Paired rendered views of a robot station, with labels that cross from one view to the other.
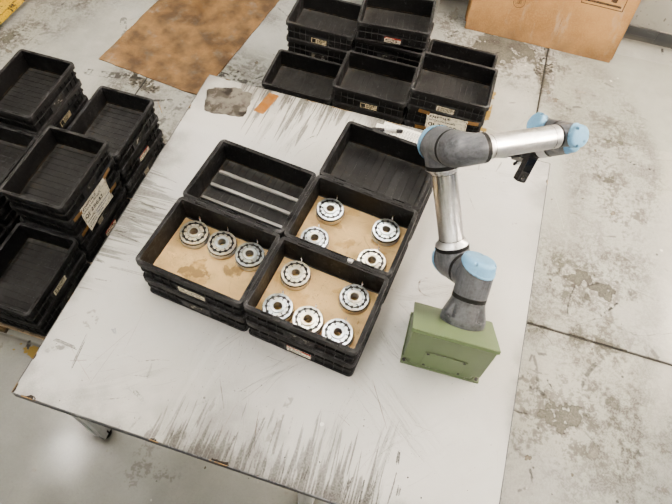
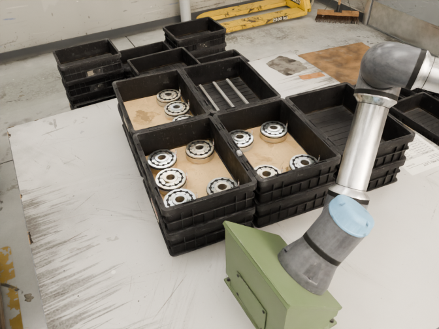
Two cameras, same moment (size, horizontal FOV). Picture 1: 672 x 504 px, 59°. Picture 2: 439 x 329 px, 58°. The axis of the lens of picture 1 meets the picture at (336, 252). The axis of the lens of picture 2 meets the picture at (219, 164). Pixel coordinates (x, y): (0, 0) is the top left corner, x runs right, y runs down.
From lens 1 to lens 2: 1.22 m
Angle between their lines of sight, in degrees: 36
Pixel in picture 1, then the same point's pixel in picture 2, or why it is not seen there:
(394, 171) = not seen: hidden behind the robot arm
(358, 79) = (419, 117)
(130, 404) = (38, 170)
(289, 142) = not seen: hidden behind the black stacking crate
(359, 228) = (285, 155)
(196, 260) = (153, 111)
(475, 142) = (402, 49)
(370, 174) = (336, 130)
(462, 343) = (257, 267)
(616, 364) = not seen: outside the picture
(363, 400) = (161, 282)
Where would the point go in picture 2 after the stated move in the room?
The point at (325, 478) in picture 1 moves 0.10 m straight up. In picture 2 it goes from (66, 311) to (55, 292)
